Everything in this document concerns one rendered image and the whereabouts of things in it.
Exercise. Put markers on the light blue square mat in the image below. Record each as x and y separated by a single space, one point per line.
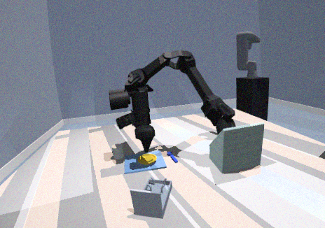
133 166

